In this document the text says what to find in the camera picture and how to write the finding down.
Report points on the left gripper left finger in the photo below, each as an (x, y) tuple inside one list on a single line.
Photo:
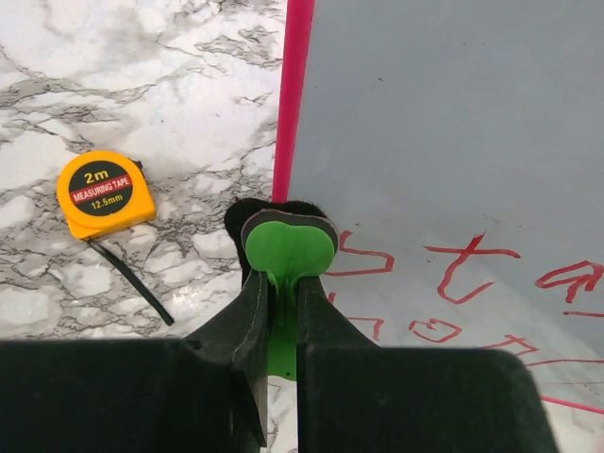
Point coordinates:
[(206, 392)]

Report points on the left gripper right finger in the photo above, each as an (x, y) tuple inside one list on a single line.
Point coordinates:
[(355, 396)]

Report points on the pink framed whiteboard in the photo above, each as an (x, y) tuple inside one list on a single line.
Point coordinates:
[(457, 146)]

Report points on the yellow tape measure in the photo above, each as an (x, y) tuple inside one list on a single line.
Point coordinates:
[(101, 192)]

